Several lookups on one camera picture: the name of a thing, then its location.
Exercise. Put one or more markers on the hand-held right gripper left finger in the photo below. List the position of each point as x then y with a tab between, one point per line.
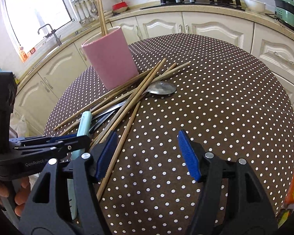
105	158

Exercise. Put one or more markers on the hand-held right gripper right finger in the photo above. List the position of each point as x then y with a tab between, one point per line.
189	158

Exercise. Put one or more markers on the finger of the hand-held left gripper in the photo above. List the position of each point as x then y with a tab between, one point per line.
76	143
39	148

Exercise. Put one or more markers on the mint green knife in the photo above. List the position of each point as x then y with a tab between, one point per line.
84	124

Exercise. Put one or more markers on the steel spoon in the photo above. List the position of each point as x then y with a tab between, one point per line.
105	120
161	88

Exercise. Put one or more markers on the pile of wooden chopsticks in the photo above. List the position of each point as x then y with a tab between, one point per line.
133	118

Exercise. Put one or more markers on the pink utensil holder cup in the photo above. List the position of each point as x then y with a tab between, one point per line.
110	58

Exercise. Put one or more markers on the wooden chopstick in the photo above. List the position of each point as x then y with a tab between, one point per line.
100	14
103	14

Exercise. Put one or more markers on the person's left hand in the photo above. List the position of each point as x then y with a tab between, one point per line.
22	195

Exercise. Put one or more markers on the white plastic bag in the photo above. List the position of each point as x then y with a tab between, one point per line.
20	127

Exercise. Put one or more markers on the steel sink faucet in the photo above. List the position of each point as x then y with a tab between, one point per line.
55	36

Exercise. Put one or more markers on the kitchen window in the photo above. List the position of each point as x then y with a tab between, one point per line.
34	12

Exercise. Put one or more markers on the hanging steel ladle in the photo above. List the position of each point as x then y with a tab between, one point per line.
90	17
82	19
94	9

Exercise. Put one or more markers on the cream base cabinets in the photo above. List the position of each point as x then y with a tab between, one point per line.
210	27

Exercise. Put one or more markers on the cream bowl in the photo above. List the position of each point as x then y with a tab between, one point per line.
121	11

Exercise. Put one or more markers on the red pot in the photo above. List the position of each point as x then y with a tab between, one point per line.
120	5

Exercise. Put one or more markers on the black gas stove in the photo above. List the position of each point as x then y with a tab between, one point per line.
198	2

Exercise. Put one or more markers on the white bowl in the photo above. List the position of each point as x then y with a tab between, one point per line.
254	5

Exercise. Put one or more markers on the green electric cooker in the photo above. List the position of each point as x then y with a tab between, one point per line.
288	12

